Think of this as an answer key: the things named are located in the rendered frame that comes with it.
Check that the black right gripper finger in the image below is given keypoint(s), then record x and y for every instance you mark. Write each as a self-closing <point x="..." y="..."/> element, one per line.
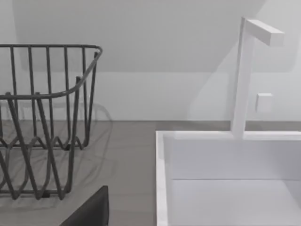
<point x="94" y="209"/>

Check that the tall white tap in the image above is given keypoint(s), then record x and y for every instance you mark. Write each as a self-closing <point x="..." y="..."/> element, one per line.
<point x="244" y="77"/>

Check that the white sink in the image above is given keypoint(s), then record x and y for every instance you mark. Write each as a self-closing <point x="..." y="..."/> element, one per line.
<point x="211" y="179"/>

